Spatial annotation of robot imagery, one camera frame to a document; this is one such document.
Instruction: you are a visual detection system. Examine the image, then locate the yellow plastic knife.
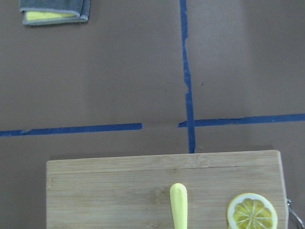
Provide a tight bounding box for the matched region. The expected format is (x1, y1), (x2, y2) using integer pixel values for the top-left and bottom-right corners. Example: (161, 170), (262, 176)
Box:
(170, 183), (188, 229)

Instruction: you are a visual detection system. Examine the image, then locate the lemon slice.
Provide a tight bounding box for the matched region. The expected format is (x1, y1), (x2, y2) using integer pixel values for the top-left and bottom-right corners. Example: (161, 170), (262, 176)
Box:
(226, 193), (278, 229)

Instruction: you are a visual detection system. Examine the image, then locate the bamboo cutting board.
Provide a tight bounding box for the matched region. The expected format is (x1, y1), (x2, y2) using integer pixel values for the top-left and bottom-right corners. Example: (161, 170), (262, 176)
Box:
(46, 150), (288, 229)

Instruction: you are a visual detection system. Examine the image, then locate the metal cutting board handle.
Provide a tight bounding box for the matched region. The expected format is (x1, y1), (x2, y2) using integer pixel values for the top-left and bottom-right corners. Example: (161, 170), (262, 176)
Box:
(286, 198), (305, 229)

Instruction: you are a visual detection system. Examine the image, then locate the yellow sponge cloth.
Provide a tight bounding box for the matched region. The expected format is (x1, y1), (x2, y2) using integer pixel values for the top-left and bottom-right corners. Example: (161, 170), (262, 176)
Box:
(25, 11), (75, 21)

